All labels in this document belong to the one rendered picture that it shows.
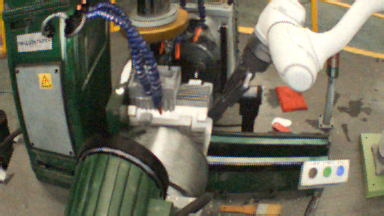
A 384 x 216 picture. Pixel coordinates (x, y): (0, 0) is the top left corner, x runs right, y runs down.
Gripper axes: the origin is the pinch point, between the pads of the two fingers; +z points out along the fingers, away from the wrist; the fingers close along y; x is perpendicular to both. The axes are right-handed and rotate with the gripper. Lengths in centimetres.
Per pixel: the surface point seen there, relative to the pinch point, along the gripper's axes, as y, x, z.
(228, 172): 1.2, 13.5, 16.6
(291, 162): 0.6, 28.7, 3.9
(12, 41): 12, -67, 5
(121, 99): 4.7, -22.3, 8.2
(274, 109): -42, 30, 18
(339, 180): 22.5, 35.9, -14.4
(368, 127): -34, 73, -7
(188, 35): -27.1, -12.2, 1.2
